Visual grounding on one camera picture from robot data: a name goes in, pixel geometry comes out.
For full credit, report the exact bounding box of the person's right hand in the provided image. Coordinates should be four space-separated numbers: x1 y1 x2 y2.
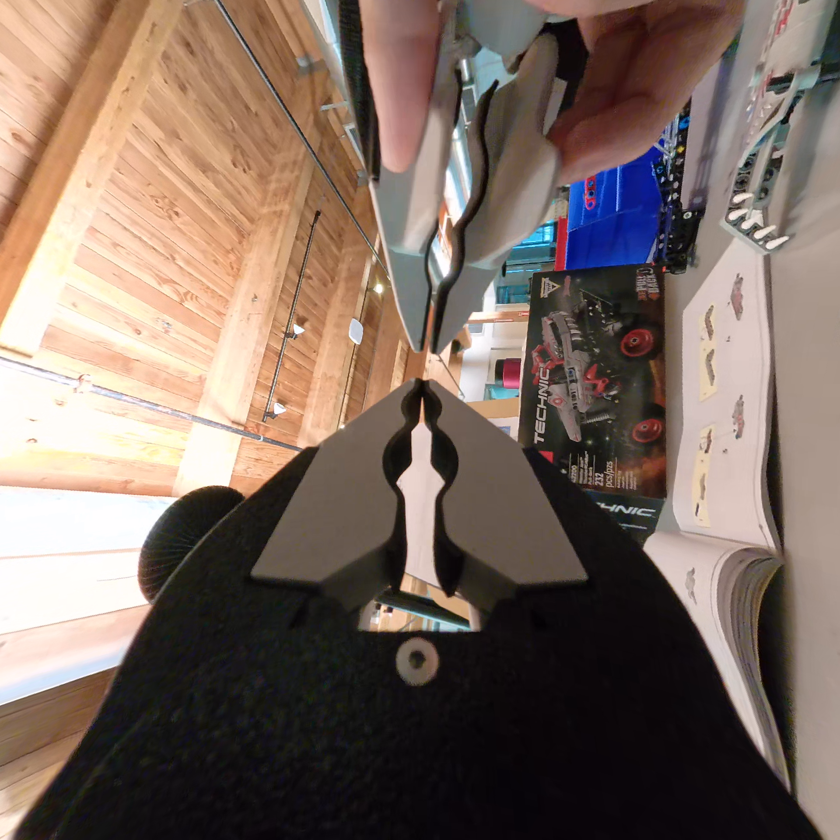
361 0 747 186

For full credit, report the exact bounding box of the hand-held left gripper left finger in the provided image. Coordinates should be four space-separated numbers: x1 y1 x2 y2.
251 378 425 611

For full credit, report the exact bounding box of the grey desk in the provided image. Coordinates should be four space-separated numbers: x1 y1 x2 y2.
646 66 840 840

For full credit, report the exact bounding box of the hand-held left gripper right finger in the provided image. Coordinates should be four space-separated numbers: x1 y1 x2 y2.
423 381 589 613

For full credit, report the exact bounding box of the black round ribbed object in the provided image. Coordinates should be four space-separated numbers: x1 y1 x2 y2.
136 486 245 603

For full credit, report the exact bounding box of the red brick beam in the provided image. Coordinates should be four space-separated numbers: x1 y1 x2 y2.
583 172 621 211

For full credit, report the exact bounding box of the black toy set box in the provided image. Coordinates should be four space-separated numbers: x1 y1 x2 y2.
517 264 668 547

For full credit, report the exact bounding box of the blue storage bin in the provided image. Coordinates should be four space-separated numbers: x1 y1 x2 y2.
554 161 664 272

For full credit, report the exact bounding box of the grey toothed dinosaur head model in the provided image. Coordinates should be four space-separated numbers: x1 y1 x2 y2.
721 0 840 255

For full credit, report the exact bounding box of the black brick chassis model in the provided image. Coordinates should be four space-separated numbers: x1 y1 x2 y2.
655 98 698 274

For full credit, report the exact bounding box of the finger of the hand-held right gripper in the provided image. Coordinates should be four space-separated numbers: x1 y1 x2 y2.
432 33 567 353
367 36 462 353

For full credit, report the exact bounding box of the open instruction booklet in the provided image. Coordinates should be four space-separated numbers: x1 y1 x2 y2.
642 249 790 788

